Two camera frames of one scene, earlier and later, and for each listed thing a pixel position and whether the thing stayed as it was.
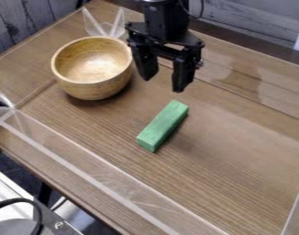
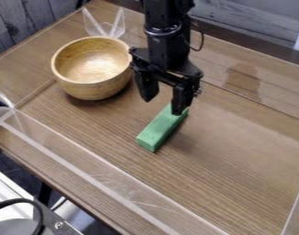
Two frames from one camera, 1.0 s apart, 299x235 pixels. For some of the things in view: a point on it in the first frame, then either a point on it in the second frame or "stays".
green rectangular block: x=162 y=126 stays
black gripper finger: x=146 y=57 -> x=148 y=83
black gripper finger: x=185 y=70 -> x=182 y=96
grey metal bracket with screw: x=53 y=224 stays
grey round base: x=18 y=227 stays
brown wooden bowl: x=93 y=66 stays
